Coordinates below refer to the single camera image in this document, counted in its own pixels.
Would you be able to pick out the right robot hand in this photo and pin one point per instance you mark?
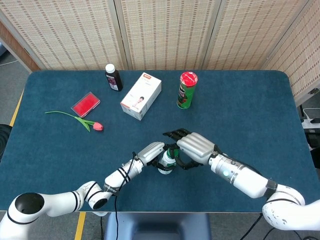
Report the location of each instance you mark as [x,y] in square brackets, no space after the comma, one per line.
[197,147]

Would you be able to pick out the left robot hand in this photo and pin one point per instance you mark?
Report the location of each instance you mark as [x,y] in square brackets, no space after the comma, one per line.
[150,151]

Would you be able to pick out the white plastic drink bottle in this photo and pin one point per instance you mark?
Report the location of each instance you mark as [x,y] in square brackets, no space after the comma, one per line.
[166,160]

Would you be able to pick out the green screw bottle cap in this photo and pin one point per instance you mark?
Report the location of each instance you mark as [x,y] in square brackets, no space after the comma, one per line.
[172,152]

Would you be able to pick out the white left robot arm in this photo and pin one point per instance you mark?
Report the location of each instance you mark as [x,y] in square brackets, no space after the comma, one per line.
[57,202]

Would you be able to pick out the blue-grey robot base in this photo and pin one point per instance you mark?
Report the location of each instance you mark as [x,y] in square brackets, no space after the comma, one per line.
[155,225]

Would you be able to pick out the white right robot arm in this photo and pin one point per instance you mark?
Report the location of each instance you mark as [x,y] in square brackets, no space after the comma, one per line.
[250,180]

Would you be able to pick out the dark juice bottle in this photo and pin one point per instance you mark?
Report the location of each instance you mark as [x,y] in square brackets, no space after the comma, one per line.
[113,80]

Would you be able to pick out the green Pringles can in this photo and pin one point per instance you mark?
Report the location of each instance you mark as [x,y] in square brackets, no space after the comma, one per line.
[185,97]

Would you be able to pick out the white cardboard box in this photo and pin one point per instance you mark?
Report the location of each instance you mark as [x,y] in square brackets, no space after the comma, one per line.
[140,97]

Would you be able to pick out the artificial pink tulip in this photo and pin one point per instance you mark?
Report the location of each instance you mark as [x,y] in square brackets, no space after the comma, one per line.
[98,126]

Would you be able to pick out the blue felt table cover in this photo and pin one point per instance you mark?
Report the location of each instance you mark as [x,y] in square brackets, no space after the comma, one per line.
[250,112]

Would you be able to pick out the red ink pad case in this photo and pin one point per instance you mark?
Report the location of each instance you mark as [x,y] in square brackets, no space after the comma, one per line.
[85,105]

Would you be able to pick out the black equipment box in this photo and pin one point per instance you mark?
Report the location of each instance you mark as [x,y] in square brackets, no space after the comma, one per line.
[313,141]

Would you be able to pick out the woven bamboo folding screen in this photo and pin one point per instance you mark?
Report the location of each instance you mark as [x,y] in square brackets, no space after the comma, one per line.
[162,32]

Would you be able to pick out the black round ribbed object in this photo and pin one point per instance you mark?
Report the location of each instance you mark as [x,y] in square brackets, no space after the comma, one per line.
[3,140]

